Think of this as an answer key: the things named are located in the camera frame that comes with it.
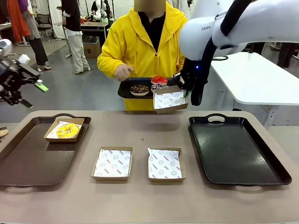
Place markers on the white side table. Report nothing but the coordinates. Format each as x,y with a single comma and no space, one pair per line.
257,77

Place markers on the person's right forearm yellow sleeve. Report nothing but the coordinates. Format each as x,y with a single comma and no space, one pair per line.
106,66

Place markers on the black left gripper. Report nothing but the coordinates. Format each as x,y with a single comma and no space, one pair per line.
10,77

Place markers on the brown cardboard carton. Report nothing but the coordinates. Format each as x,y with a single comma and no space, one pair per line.
92,50

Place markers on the black hand-held tray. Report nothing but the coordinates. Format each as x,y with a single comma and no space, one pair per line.
123,92

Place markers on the person in yellow hoodie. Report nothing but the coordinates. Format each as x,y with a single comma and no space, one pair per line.
130,39

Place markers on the dark donut pink white sprinkles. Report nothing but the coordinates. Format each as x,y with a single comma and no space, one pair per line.
158,86

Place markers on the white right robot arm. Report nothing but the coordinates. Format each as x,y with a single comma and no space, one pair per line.
196,39

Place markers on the figure in orange and grey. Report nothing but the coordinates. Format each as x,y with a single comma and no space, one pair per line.
32,30

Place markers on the brown plastic serving tray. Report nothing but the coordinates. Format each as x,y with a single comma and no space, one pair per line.
35,163

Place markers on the figure in dark trousers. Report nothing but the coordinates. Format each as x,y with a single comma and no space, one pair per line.
288,53

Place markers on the person's right hand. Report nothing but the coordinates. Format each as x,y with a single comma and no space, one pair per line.
122,72

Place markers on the black plastic serving tray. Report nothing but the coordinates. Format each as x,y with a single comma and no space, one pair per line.
233,151

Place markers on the yellow sprinkled donut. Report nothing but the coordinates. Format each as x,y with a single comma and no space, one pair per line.
61,133

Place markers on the beige round object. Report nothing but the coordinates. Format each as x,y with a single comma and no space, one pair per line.
3,132

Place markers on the background table with toys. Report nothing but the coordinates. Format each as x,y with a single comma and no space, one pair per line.
93,24

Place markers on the red glazed donut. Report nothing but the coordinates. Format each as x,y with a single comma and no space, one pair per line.
159,80

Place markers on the kraft cardboard food box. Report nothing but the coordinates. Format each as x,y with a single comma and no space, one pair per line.
109,177
70,140
183,163
170,109

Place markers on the chocolate donut orange sprinkles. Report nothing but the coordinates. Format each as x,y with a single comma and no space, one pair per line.
139,90

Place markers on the figure black top beige trousers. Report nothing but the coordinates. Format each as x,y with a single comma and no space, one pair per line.
74,35

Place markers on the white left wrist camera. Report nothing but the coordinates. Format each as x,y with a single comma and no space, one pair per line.
23,58

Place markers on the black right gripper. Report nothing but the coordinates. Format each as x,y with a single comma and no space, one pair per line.
189,74

